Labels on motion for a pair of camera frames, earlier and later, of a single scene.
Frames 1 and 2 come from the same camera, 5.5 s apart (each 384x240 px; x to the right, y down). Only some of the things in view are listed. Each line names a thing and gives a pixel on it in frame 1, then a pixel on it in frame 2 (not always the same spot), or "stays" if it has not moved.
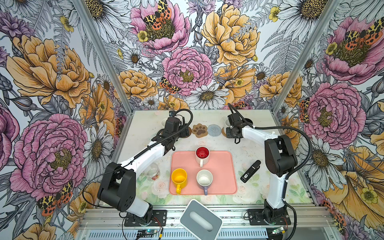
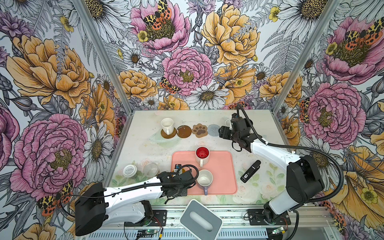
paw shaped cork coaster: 199,130 stays
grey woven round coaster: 214,130 stays
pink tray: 222,164 stays
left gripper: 184,130 → 183,192
